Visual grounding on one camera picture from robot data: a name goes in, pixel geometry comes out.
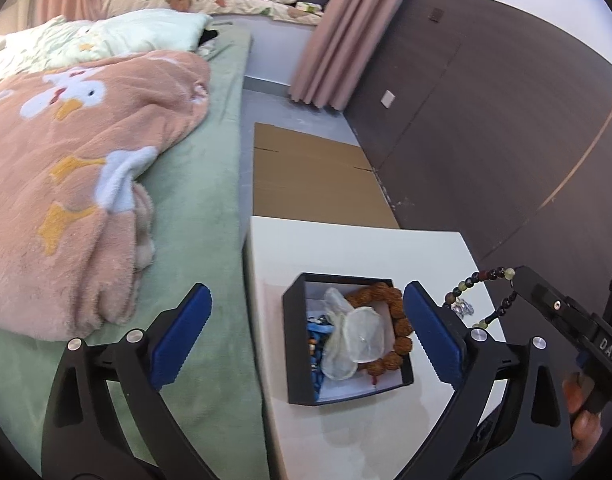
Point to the floral window seat cushion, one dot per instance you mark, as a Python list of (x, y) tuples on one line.
[(210, 4)]

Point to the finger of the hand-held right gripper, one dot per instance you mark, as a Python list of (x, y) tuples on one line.
[(541, 295)]

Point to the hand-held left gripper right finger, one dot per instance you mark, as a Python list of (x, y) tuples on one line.
[(436, 340)]

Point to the bed with green sheet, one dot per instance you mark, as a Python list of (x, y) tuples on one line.
[(205, 210)]

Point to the clear plastic pouch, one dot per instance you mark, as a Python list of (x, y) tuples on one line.
[(336, 362), (363, 335), (336, 304)]

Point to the white wall socket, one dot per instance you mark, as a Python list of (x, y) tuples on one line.
[(388, 98)]

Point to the person's right hand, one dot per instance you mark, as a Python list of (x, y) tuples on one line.
[(583, 430)]

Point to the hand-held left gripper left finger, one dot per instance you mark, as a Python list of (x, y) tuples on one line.
[(180, 340)]

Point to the pale green pillow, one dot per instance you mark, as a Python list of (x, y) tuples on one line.
[(135, 30)]

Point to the pink fleece blanket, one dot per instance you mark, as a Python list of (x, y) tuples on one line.
[(85, 185)]

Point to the flattened cardboard sheet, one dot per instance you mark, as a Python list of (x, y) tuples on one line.
[(311, 175)]

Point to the small silver charm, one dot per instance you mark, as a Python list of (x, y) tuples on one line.
[(463, 306)]

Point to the dark wooden wardrobe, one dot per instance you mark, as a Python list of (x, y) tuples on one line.
[(486, 110)]

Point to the black jewelry box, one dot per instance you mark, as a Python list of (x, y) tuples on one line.
[(298, 360)]

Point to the small green white box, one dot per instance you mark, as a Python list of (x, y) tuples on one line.
[(307, 6)]

